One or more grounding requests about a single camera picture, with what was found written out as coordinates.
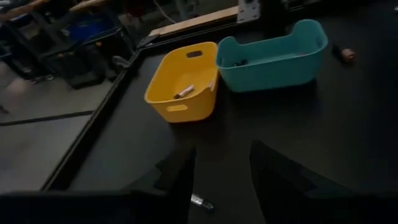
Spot silver thin battery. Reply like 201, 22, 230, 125
190, 193, 215, 213

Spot teal plastic bin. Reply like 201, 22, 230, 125
216, 19, 329, 93

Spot black table mat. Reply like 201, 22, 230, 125
67, 0, 398, 224

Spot blue storage crate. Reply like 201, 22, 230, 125
67, 14, 121, 43

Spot white metal mounting plate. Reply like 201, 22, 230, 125
236, 0, 261, 24

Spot black table frame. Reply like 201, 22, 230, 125
40, 0, 398, 191

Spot grey clamp lever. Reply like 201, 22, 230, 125
111, 55, 131, 69

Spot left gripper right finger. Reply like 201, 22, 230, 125
249, 139, 352, 224

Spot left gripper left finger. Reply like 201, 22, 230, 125
123, 147, 197, 224

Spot small copper black battery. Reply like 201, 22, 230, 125
173, 84, 196, 100

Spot yellow plastic bin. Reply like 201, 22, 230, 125
144, 41, 220, 124

